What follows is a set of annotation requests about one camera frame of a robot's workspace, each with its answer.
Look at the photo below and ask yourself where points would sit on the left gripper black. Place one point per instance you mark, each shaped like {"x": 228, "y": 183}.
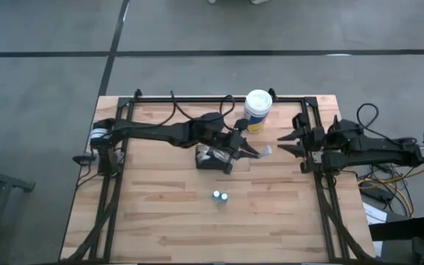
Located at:
{"x": 230, "y": 141}

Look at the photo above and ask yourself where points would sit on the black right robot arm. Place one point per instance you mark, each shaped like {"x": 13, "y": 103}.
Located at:
{"x": 374, "y": 147}

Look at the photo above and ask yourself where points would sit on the purple toothbrush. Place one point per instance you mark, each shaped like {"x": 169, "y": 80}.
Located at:
{"x": 219, "y": 152}

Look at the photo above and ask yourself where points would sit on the teal mouthwash bottle white cap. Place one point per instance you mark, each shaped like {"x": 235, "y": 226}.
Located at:
{"x": 216, "y": 194}
{"x": 224, "y": 197}

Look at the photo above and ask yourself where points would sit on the white blue wipes canister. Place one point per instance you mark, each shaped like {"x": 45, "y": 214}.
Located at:
{"x": 258, "y": 106}

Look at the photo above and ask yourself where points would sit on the black frame clamp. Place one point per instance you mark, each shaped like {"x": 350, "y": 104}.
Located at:
{"x": 272, "y": 93}
{"x": 137, "y": 93}

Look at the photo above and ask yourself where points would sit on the white paper sheet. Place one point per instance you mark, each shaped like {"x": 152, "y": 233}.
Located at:
{"x": 375, "y": 215}

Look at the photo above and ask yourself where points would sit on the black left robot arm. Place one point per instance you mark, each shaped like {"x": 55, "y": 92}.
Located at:
{"x": 153, "y": 132}

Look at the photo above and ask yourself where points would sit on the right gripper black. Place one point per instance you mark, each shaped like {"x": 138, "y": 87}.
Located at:
{"x": 313, "y": 147}

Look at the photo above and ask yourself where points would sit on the black power strip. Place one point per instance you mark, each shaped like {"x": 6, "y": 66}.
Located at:
{"x": 379, "y": 194}

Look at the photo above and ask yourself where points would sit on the green toothbrush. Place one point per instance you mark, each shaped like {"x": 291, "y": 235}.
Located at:
{"x": 206, "y": 157}

